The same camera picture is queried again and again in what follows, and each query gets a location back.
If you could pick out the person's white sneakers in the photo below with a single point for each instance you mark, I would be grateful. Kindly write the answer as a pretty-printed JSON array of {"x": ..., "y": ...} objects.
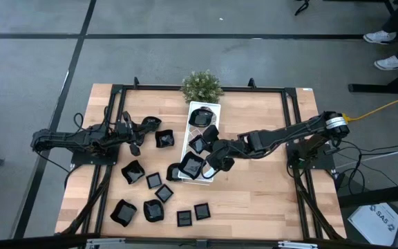
[{"x": 375, "y": 88}]

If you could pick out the silver metal bracket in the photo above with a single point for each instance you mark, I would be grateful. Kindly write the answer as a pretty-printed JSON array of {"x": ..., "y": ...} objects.
[
  {"x": 105, "y": 242},
  {"x": 295, "y": 245}
]

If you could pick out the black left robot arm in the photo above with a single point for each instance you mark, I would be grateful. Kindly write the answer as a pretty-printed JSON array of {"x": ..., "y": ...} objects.
[{"x": 67, "y": 138}]

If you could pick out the black horizontal beam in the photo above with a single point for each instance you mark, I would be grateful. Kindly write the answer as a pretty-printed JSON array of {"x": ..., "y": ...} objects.
[{"x": 19, "y": 242}]

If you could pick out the small green potted plant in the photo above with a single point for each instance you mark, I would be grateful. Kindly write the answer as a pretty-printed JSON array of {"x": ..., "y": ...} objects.
[{"x": 202, "y": 88}]

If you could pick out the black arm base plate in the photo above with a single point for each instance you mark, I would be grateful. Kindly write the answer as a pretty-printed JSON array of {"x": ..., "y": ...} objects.
[
  {"x": 325, "y": 164},
  {"x": 81, "y": 159}
]

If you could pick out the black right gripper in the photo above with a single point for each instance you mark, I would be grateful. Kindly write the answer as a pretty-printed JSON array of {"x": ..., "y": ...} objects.
[{"x": 225, "y": 150}]

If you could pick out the white printed paper sheet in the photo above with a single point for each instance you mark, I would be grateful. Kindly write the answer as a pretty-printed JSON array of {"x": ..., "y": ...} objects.
[{"x": 375, "y": 224}]

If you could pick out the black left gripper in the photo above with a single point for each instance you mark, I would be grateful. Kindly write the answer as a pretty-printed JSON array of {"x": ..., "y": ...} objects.
[{"x": 128, "y": 131}]

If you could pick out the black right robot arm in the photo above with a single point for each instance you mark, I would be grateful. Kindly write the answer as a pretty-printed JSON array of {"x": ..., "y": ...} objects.
[{"x": 282, "y": 135}]

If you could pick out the white lattice shelf rack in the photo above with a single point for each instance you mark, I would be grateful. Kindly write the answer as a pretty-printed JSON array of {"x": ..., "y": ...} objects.
[{"x": 187, "y": 131}]

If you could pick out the person's foot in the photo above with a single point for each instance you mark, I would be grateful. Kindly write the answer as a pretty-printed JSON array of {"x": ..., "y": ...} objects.
[
  {"x": 378, "y": 36},
  {"x": 389, "y": 63}
]

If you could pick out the black small square plate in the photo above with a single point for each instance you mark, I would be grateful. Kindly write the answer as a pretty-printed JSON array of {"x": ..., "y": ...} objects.
[
  {"x": 164, "y": 193},
  {"x": 153, "y": 180},
  {"x": 202, "y": 211},
  {"x": 197, "y": 145},
  {"x": 184, "y": 218}
]

